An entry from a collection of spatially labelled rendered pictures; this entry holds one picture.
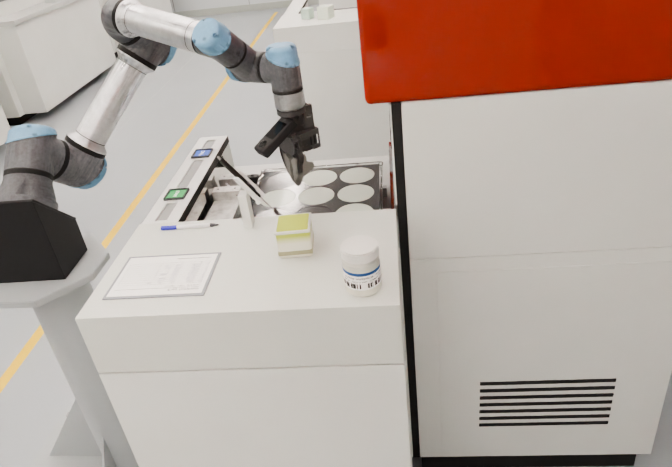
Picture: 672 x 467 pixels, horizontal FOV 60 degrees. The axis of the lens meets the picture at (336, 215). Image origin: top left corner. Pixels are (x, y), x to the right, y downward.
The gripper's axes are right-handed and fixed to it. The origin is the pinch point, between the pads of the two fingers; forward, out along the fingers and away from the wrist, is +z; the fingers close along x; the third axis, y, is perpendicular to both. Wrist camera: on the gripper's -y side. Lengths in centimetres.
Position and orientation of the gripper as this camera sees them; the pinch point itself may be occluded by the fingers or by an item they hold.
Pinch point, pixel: (295, 182)
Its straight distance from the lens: 152.7
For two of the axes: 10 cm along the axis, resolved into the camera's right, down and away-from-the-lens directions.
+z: 1.1, 8.6, 5.0
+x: -6.1, -3.4, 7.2
